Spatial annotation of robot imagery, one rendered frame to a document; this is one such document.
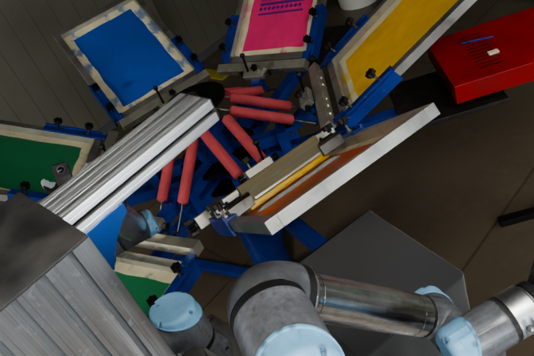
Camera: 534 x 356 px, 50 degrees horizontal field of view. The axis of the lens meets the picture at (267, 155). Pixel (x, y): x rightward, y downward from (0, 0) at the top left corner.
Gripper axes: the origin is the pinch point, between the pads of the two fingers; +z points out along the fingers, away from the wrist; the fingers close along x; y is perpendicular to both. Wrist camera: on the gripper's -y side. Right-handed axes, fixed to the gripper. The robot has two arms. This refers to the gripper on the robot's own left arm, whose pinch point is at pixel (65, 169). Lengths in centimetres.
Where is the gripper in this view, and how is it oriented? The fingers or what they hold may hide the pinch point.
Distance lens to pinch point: 185.1
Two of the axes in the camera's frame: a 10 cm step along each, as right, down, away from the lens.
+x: 9.1, -3.6, 2.1
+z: -3.6, -4.3, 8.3
